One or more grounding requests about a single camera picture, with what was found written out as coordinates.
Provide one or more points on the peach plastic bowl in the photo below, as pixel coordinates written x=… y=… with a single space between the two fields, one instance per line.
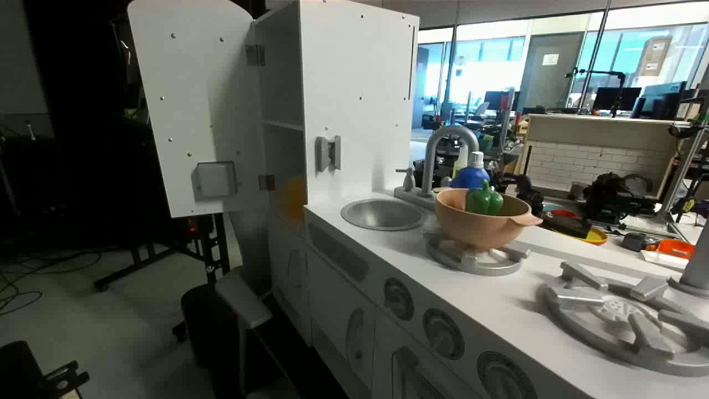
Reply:
x=478 y=230

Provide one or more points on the black floor stand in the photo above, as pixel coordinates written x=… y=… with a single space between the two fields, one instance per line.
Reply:
x=147 y=258

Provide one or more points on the grey metal pole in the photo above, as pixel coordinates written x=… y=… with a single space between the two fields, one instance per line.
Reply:
x=699 y=267

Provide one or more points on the white toy kitchen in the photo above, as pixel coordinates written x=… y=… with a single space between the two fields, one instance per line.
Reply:
x=355 y=74

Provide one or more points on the green toy pepper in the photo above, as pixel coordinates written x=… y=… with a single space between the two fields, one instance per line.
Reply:
x=486 y=201

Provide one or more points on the white tall cabinet door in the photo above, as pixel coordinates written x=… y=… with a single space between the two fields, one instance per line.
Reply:
x=190 y=90

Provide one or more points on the orange and white item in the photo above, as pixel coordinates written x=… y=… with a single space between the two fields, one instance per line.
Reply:
x=671 y=252

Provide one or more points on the yellow round item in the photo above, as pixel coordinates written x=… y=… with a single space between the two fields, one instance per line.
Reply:
x=597 y=236

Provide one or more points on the black computer monitor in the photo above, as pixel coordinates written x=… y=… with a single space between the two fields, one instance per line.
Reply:
x=661 y=100
x=615 y=99

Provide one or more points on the red and black item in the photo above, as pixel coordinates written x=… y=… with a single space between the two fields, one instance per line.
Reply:
x=566 y=221

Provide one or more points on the silver round sink basin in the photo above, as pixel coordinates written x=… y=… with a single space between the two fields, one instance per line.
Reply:
x=383 y=214

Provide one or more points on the white desk partition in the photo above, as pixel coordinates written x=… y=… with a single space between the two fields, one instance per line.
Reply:
x=589 y=148

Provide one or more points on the grey round stove knob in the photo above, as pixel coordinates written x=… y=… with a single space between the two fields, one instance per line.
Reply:
x=399 y=299
x=502 y=378
x=443 y=334

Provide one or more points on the grey stove burner grate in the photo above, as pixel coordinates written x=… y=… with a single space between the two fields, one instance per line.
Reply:
x=471 y=261
x=628 y=317

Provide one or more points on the grey office door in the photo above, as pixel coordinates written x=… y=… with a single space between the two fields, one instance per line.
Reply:
x=550 y=69

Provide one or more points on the grey cabinet side bracket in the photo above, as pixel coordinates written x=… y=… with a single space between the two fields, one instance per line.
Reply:
x=327 y=153

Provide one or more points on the black chair base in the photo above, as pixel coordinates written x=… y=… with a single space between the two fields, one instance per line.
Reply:
x=29 y=374

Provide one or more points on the grey arched faucet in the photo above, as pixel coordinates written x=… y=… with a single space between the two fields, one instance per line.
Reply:
x=432 y=155

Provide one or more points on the black bag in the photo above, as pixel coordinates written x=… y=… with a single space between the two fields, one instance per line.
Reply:
x=612 y=195

